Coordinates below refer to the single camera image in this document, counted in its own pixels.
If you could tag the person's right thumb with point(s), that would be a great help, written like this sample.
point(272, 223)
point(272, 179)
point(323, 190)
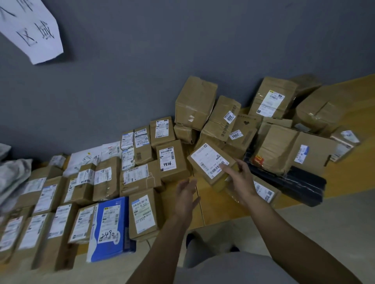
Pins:
point(226, 168)

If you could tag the black plastic wrapped parcel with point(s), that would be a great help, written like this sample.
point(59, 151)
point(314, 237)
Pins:
point(298, 184)

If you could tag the person's left thumb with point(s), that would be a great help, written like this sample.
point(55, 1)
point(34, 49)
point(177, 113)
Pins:
point(195, 203)

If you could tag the white flat mailer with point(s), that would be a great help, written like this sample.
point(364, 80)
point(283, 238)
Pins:
point(85, 158)

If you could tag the person's left hand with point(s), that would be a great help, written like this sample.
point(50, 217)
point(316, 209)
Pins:
point(184, 202)

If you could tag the blue parcel with white label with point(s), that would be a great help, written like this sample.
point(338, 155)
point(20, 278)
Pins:
point(110, 228)

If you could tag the rows of labelled cardboard parcels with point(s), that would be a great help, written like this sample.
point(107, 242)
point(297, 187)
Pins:
point(108, 181)

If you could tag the small white-labelled cardboard box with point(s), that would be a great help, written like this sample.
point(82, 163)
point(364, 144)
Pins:
point(206, 159)

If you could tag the person's left forearm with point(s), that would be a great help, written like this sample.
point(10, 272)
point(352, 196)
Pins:
point(159, 251)

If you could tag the person's right forearm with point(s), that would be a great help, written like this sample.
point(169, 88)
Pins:
point(293, 242)

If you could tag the white paper sign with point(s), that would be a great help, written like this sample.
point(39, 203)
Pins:
point(29, 26)

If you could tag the person's right hand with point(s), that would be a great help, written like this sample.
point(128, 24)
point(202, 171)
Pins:
point(243, 183)

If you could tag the person's grey shorts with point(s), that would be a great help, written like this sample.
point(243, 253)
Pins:
point(234, 269)

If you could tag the pile of brown cartons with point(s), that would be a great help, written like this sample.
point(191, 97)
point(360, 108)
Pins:
point(278, 140)

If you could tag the grey plastic mailer bag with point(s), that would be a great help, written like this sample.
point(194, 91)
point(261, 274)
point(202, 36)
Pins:
point(13, 178)

